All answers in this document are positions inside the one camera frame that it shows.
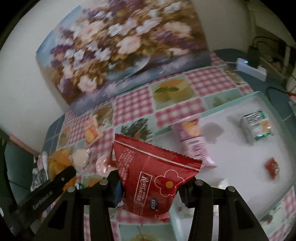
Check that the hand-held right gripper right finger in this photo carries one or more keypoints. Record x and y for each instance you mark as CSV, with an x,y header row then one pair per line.
x,y
188,197

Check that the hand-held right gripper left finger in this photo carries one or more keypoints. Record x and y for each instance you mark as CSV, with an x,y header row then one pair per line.
x,y
116,192

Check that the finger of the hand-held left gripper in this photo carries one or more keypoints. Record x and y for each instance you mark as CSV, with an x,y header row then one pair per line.
x,y
64,177

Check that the yellow snack packet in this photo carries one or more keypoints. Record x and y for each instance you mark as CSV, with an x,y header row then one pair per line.
x,y
59,161

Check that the clear white bun packet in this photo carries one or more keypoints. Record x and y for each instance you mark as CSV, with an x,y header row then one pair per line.
x,y
81,158

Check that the red flower-print snack packet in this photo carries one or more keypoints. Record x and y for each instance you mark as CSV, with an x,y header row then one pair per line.
x,y
148,176

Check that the pink fruit-print snack packet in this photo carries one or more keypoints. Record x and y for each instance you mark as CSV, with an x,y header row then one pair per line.
x,y
195,143

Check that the beige roll cake packet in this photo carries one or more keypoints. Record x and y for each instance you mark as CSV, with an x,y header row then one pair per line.
x,y
92,131

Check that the teal shallow cardboard box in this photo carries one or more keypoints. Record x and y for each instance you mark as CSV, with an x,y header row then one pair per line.
x,y
242,162

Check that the small dark red candy packet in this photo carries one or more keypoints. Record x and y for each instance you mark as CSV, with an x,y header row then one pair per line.
x,y
272,168

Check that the green and white cracker packet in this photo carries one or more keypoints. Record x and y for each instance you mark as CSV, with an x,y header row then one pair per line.
x,y
256,126

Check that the crumpled floral wrapper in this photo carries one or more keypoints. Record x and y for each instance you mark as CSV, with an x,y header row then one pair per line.
x,y
38,178

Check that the pink tube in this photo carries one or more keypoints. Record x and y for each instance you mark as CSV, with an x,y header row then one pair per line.
x,y
42,160

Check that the clear pink pastry packet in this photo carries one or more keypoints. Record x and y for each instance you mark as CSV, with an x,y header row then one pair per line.
x,y
104,165

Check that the dark teal panel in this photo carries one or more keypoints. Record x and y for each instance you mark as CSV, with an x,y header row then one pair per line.
x,y
13,160

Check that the floral canvas painting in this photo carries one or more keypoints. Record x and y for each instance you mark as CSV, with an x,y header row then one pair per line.
x,y
115,46

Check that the white power strip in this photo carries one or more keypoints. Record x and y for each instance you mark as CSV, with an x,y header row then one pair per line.
x,y
251,69

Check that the black charger plug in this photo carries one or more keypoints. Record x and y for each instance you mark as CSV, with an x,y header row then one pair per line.
x,y
254,56

